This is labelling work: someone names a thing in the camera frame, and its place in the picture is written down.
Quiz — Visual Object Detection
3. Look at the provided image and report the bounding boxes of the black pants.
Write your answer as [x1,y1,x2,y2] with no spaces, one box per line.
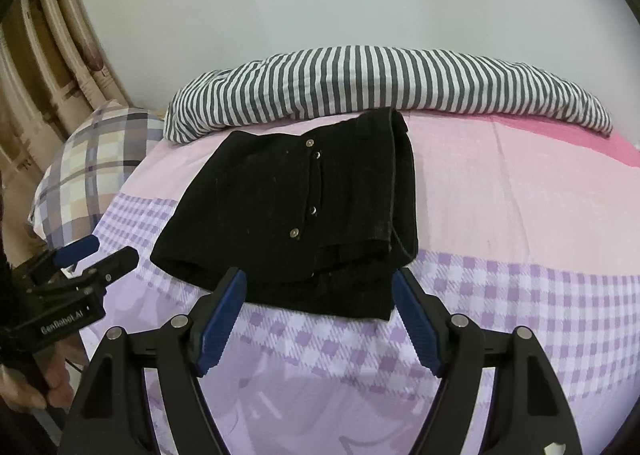
[151,108,419,319]

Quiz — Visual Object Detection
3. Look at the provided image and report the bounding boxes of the person's left hand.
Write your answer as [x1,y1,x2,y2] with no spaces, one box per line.
[1,351,74,412]

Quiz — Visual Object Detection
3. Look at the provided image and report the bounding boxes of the plaid pillow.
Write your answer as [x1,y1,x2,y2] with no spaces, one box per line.
[28,100,164,249]

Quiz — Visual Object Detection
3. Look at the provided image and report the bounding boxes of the brown curtain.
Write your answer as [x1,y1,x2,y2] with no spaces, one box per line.
[1,0,128,263]

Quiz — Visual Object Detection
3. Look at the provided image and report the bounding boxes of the pink purple bed sheet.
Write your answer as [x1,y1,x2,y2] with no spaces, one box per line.
[79,110,640,455]

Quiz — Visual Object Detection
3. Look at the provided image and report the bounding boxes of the grey white striped blanket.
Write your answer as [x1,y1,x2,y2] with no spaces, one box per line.
[164,46,613,144]

